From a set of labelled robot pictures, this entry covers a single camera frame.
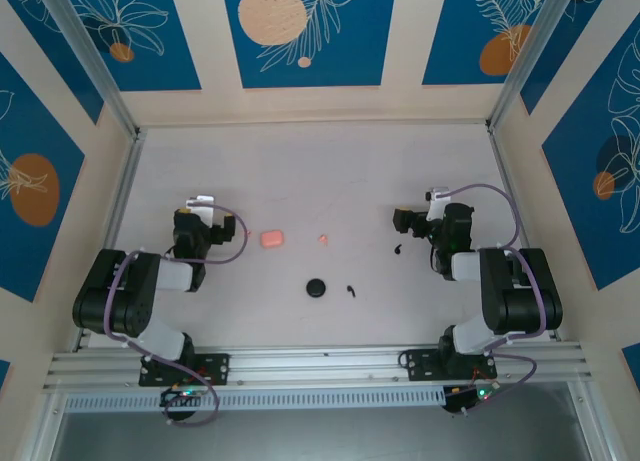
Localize circuit board with LEDs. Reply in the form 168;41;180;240
159;386;209;406
442;384;501;415

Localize brushed grey metal sheet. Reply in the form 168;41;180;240
49;383;596;461

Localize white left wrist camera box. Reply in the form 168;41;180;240
184;194;217;220

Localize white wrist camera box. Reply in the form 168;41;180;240
424;185;450;221
184;194;217;220

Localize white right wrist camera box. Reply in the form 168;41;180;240
424;185;450;221

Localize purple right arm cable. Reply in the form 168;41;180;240
442;182;547;416

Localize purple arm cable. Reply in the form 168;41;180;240
442;182;547;416
102;203;250;428

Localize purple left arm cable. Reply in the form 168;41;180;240
102;203;250;428

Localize aluminium table side rail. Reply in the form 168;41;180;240
73;128;149;353
485;124;564;343

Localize blue floral wall panel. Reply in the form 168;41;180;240
221;0;399;89
0;0;105;127
519;0;640;117
0;50;86;303
63;0;203;93
422;0;554;87
542;28;640;291

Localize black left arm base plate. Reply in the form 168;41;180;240
138;353;231;386

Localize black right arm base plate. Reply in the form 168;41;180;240
402;348;499;382

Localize aluminium corner post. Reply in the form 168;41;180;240
485;0;585;133
35;0;144;140

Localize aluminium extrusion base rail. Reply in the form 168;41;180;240
42;341;591;391

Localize slotted grey cable duct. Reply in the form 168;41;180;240
64;386;446;413

